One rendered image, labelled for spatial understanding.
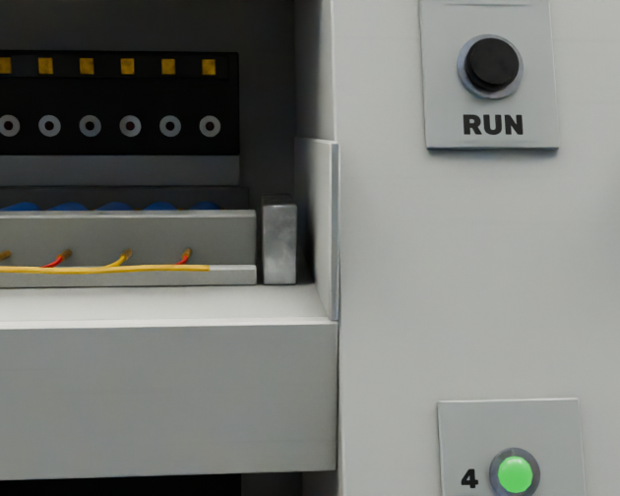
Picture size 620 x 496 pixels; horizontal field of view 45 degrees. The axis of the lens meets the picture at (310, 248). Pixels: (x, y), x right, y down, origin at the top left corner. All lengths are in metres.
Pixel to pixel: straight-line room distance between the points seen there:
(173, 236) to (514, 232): 0.11
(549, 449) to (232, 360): 0.09
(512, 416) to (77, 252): 0.15
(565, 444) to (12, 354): 0.15
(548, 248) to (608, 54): 0.06
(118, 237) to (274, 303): 0.06
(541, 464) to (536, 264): 0.06
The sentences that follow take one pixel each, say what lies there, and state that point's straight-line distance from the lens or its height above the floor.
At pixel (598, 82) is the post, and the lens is 0.25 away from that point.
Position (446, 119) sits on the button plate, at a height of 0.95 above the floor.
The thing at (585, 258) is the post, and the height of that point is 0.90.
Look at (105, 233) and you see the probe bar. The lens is 0.27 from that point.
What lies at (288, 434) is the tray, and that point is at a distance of 0.22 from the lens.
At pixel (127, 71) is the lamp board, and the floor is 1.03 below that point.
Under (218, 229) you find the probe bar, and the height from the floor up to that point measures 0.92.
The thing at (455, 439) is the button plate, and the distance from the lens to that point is 0.22.
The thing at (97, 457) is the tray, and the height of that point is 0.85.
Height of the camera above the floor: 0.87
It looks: 9 degrees up
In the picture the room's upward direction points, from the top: 1 degrees counter-clockwise
